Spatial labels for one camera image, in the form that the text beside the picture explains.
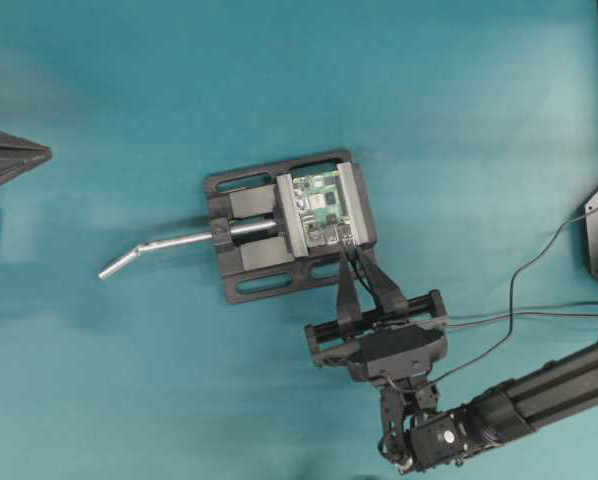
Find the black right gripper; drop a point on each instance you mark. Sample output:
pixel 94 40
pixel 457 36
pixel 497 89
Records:
pixel 330 346

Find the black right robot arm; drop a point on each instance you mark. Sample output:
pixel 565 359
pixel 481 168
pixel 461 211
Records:
pixel 417 436

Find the green PCB board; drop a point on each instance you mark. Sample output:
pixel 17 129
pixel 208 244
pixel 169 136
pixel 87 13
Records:
pixel 322 209

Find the black bench vise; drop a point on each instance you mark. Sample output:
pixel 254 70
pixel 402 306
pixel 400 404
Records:
pixel 256 233

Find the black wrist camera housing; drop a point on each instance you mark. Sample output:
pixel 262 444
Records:
pixel 398 353

